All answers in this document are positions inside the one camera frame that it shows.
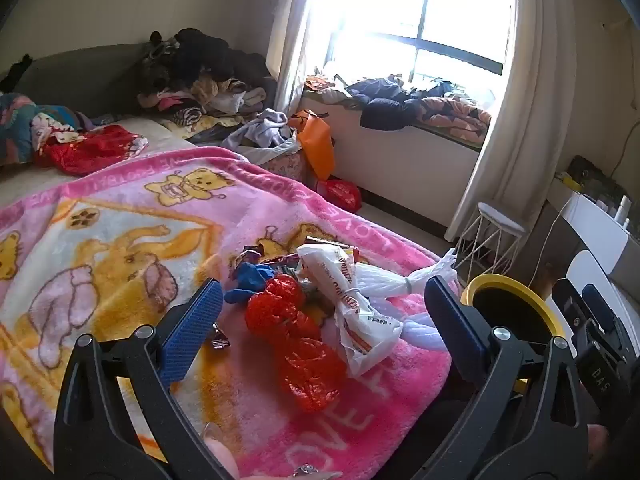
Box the narrow cream curtain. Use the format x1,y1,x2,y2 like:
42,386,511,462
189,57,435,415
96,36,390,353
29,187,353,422
265,0,321,116

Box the white printed plastic bag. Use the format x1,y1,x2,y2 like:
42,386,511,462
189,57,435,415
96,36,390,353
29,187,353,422
295,245,405,378

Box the colourful printed blanket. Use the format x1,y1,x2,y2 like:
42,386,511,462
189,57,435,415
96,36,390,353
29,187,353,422
0,92,91,166

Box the blue plastic bag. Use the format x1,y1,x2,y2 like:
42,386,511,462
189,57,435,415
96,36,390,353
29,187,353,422
224,260,278,306

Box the white twisted plastic bag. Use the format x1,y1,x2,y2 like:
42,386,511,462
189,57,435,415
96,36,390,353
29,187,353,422
357,247,458,306

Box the person's left hand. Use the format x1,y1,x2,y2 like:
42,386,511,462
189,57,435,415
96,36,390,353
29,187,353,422
202,422,241,480

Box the white wire stool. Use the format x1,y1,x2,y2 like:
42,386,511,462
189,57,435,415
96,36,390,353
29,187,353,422
457,202,528,281

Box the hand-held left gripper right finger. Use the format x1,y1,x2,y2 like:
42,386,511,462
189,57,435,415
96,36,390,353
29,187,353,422
424,276,592,480

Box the red plastic shopping bag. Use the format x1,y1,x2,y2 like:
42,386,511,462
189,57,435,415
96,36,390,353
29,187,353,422
317,178,362,211

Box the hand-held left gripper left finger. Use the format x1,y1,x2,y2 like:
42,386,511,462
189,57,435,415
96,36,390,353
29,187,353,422
52,277,236,480

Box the wide cream curtain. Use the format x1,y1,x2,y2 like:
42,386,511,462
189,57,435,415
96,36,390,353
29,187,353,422
445,0,581,241

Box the floral laundry basket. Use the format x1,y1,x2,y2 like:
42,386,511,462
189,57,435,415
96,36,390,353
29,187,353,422
260,152,308,182

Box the orange paper bag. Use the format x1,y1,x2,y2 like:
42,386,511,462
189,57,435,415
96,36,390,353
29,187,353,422
289,109,335,181

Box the pile of clothes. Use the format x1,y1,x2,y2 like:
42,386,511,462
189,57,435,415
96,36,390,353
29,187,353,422
137,27,278,141

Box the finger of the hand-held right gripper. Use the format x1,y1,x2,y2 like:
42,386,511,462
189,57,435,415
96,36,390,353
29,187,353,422
582,284,623,346
552,279,591,341

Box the white dressing table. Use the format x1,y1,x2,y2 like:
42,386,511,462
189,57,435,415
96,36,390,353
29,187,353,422
547,192,640,311

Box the white cable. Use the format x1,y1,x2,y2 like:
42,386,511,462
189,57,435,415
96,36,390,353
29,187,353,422
532,200,568,281

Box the yellow rimmed black trash bin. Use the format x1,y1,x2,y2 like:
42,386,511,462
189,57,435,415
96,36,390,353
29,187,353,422
452,274,568,401

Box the black cloth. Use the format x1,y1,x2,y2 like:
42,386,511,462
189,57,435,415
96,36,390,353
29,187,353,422
0,54,34,92

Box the red patterned cloth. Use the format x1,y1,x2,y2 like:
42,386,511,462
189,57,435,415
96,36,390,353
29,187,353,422
35,125,148,176

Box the shiny snack wrapper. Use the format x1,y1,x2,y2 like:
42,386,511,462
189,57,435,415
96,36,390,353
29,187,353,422
232,245,273,268

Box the grey headboard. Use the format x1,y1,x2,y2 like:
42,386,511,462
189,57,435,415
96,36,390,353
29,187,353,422
0,42,166,116

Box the beige mattress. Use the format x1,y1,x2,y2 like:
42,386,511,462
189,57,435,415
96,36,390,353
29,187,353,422
0,117,201,206

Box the orange patterned quilt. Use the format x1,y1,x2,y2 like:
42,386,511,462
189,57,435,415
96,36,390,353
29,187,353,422
420,95,493,143

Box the lavender plastic bag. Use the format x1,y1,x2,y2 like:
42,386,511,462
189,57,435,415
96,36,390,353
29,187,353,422
375,305,446,353

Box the pink printed blanket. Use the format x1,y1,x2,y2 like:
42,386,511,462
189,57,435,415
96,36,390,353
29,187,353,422
0,146,453,480

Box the grey clothes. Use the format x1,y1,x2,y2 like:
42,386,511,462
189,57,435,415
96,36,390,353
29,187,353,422
222,108,301,163

